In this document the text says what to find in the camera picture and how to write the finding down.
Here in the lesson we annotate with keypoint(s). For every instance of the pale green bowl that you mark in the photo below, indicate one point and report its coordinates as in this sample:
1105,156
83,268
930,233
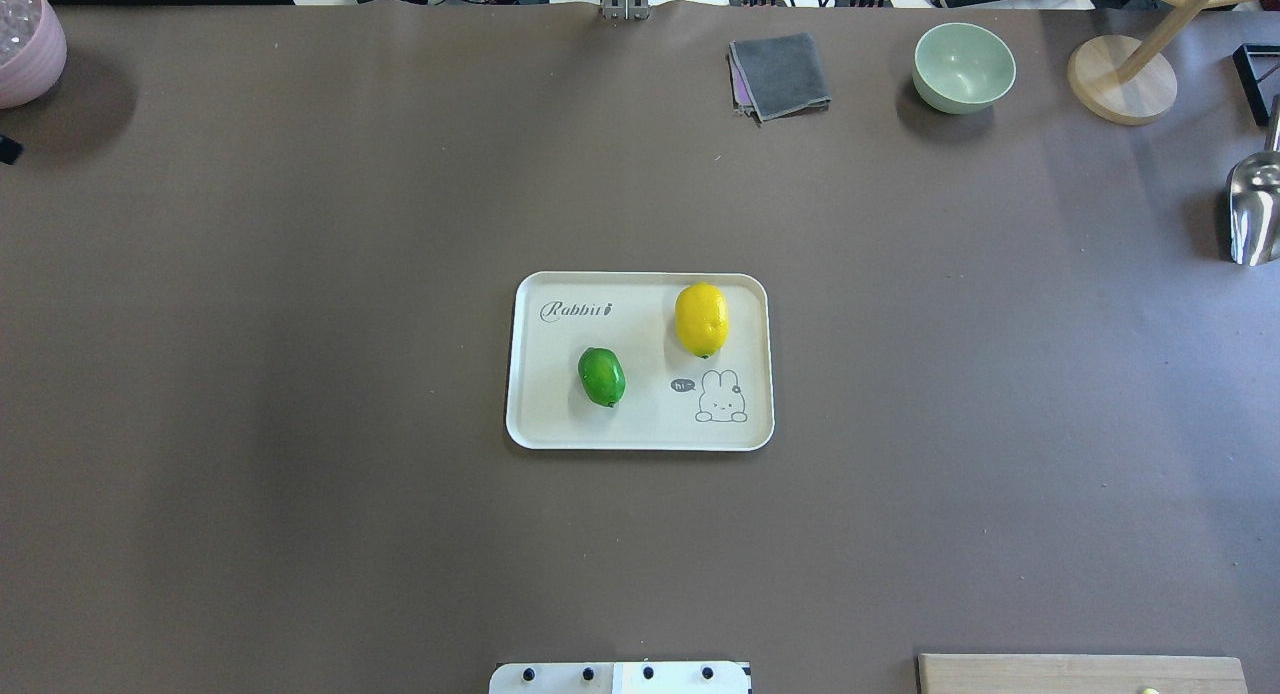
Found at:
960,68

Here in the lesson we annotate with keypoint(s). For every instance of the cream rabbit print tray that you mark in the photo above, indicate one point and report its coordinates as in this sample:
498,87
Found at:
673,401

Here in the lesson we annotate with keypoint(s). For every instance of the green lime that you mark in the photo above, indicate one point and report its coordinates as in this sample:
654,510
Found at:
602,376

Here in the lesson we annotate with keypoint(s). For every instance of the wooden mug tree stand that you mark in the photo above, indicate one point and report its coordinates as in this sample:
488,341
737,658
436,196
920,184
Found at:
1127,81

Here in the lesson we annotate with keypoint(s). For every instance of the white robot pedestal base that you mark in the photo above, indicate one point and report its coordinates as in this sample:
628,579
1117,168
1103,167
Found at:
663,676

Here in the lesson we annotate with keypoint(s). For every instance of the metal scoop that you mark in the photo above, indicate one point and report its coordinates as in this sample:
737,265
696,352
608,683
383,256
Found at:
1253,200

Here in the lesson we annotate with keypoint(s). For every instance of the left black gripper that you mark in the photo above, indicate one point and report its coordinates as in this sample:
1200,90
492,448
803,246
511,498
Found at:
8,150

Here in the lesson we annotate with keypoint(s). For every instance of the yellow whole lemon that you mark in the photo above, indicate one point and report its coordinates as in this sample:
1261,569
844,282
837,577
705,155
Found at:
702,319

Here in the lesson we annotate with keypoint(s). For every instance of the grey folded cloth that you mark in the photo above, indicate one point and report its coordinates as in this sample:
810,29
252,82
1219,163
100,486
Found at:
777,77

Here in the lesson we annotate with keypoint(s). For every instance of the pink ribbed bowl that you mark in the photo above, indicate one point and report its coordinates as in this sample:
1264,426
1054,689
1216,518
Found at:
34,51

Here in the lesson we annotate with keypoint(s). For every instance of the bamboo cutting board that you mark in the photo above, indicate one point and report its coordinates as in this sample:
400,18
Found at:
1065,673

